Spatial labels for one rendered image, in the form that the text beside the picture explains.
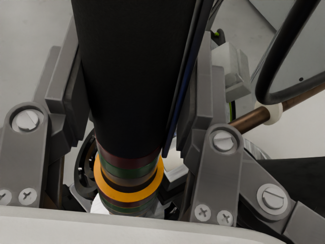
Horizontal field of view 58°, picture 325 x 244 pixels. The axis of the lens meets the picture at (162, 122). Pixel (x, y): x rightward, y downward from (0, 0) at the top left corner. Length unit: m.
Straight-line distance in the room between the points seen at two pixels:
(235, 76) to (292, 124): 0.14
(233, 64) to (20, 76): 1.73
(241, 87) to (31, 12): 2.16
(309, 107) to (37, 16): 2.23
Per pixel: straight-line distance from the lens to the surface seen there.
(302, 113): 0.58
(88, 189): 0.40
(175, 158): 0.22
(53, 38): 2.36
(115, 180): 0.16
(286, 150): 0.56
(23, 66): 2.22
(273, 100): 0.24
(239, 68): 0.65
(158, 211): 0.28
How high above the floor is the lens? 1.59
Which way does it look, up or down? 58 degrees down
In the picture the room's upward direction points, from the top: 12 degrees clockwise
